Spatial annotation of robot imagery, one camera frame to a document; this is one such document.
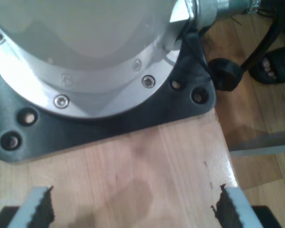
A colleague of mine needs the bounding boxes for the grey metal bar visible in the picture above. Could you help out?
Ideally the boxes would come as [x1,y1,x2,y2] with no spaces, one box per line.
[229,129,285,158]

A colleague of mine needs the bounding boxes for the black arm base cable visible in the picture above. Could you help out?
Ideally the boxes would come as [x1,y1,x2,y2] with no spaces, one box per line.
[208,0,285,92]

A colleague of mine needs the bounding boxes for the person's foot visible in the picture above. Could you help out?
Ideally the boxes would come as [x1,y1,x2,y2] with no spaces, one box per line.
[261,56,280,79]

